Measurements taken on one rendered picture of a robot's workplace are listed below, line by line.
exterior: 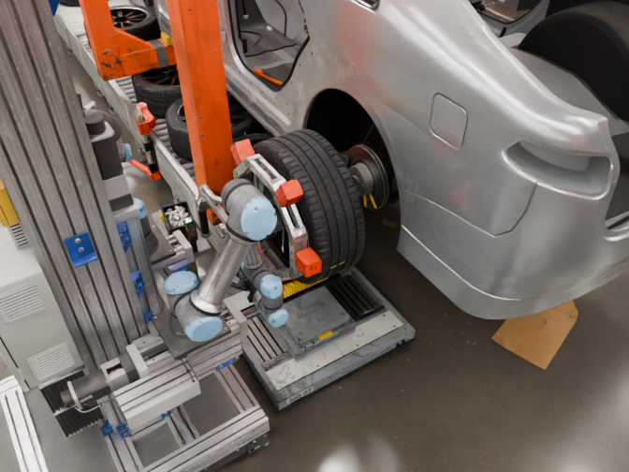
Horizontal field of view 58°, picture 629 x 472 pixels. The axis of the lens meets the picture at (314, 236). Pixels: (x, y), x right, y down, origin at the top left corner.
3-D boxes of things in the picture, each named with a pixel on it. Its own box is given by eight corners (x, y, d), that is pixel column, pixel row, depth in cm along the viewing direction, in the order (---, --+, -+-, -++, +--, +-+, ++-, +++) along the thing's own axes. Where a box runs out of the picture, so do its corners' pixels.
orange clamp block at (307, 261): (310, 258, 234) (322, 272, 229) (293, 265, 231) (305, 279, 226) (310, 245, 230) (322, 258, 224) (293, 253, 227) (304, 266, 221)
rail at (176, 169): (239, 253, 331) (236, 224, 316) (225, 259, 327) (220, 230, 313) (111, 86, 488) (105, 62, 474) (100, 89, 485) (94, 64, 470)
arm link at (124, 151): (116, 99, 196) (128, 141, 244) (82, 105, 194) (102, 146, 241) (123, 131, 196) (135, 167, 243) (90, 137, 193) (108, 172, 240)
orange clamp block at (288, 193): (298, 202, 224) (304, 194, 216) (281, 209, 221) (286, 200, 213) (290, 186, 225) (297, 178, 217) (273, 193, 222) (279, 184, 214)
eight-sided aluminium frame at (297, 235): (308, 299, 249) (307, 200, 213) (295, 304, 247) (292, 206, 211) (251, 229, 284) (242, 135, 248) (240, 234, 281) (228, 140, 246)
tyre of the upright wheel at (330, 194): (325, 273, 289) (387, 256, 228) (285, 291, 279) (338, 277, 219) (274, 154, 290) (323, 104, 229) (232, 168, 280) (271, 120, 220)
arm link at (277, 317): (289, 308, 203) (290, 323, 209) (274, 288, 210) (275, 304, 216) (270, 317, 200) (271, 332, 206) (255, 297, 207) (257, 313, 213)
